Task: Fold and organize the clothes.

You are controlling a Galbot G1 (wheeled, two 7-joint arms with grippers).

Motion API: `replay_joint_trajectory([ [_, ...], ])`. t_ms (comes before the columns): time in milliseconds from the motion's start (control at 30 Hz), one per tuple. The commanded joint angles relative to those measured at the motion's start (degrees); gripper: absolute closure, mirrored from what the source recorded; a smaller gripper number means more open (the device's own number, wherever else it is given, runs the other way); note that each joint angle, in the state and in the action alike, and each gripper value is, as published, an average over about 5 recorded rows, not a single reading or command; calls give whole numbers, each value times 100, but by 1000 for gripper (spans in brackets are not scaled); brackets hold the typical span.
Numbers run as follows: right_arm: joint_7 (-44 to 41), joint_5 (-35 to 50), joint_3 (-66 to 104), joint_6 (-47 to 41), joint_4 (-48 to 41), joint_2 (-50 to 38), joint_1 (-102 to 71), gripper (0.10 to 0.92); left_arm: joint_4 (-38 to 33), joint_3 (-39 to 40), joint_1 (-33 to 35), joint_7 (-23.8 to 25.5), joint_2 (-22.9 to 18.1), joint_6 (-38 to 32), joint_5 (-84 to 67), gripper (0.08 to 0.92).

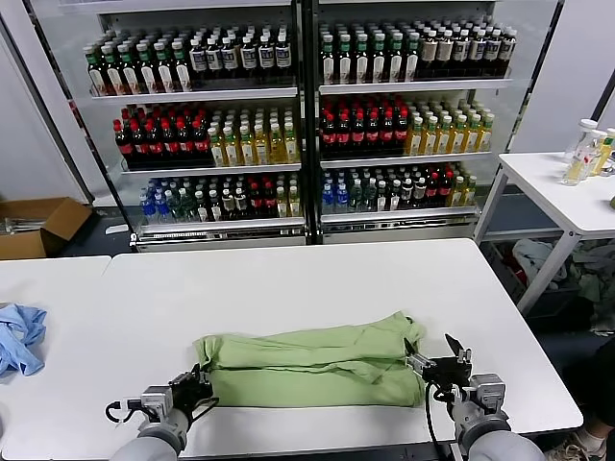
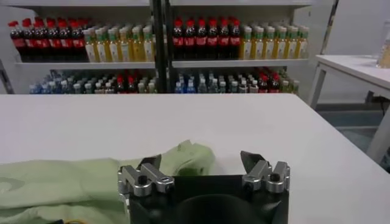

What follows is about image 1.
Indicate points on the red cloth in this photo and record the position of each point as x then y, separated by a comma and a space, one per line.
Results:
516, 271

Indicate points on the person black trouser leg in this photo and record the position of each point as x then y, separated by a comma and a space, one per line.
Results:
603, 384

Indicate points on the small red cap cola bottle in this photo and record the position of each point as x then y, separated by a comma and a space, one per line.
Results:
433, 192
254, 204
445, 191
268, 203

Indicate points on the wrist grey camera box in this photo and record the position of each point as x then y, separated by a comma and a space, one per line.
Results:
487, 391
156, 403

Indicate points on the crumpled light blue cloth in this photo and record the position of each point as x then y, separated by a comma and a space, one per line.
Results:
24, 338

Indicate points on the clear green water bottle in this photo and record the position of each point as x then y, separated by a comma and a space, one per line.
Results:
187, 206
174, 207
368, 197
354, 198

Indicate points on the light green polo shirt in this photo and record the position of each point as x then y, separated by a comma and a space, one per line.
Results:
307, 370

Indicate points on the yellow juice bottle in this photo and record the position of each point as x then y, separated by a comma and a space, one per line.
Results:
216, 151
443, 139
231, 151
484, 137
246, 150
261, 150
291, 148
457, 139
415, 140
277, 149
429, 140
470, 138

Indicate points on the clear bottle white cap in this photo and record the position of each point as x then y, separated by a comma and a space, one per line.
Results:
593, 153

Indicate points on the blue label dark bottle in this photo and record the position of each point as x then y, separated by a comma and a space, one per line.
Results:
282, 56
248, 57
197, 58
265, 56
230, 57
492, 49
476, 50
508, 49
460, 50
214, 58

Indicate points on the small white flat object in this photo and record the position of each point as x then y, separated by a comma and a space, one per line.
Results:
115, 229

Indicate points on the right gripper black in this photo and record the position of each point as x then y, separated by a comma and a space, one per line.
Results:
447, 372

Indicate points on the grey green clothes pile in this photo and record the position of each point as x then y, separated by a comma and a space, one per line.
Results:
592, 283

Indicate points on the open cardboard box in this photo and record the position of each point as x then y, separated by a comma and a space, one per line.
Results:
62, 222

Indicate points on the white label dark bottle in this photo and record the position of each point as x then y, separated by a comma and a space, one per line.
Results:
407, 194
228, 206
240, 205
394, 196
214, 207
420, 193
381, 197
200, 207

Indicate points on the drinks display shelf unit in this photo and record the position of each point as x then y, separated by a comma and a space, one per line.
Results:
190, 92
411, 85

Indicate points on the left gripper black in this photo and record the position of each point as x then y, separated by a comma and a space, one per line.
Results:
192, 394

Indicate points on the right wrist grey camera box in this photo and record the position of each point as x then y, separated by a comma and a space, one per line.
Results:
487, 391

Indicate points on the green cap dark tea bottle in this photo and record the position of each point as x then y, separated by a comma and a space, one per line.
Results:
410, 61
113, 72
163, 70
328, 62
180, 69
344, 62
395, 61
146, 71
378, 62
97, 72
129, 72
361, 62

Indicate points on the left wrist grey camera box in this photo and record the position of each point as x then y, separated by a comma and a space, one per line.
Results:
156, 403

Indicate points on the blue water bottle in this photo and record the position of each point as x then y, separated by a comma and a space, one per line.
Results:
159, 209
144, 210
327, 199
340, 198

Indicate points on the yellow bottle green cap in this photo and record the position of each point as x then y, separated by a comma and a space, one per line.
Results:
604, 156

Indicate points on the clear bottle red mark label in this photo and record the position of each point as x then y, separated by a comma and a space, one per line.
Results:
574, 168

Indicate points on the grey metal rods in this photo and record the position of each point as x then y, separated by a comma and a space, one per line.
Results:
13, 225

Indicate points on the crumpled white grey cloth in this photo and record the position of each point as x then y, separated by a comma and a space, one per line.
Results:
529, 254

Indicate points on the white sneaker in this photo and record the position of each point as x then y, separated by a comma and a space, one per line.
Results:
583, 444

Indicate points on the pale yellow drink bottle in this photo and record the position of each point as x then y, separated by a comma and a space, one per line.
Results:
294, 203
281, 204
470, 192
457, 193

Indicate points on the beige label dark bottle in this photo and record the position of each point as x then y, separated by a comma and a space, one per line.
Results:
444, 50
428, 50

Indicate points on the white side table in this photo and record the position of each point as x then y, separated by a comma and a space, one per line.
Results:
541, 182

